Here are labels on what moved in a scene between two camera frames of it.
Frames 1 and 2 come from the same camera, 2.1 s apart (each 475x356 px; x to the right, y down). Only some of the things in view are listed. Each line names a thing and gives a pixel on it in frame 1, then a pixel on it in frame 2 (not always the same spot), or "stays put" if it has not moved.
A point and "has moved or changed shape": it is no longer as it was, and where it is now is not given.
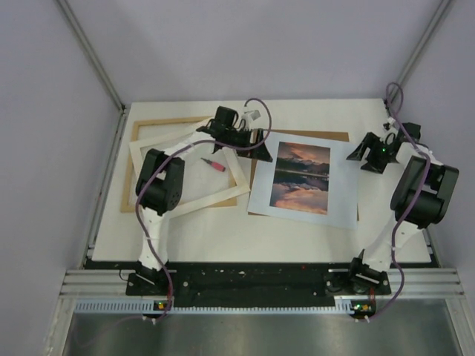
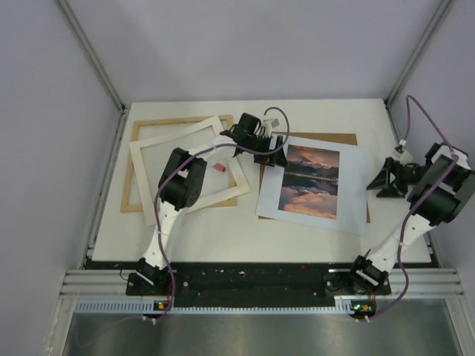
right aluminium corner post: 421,48 stays put
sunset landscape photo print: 310,179 has moved or changed shape
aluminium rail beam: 113,282 stays put
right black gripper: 374,142 to 382,179
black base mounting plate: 252,282 stays put
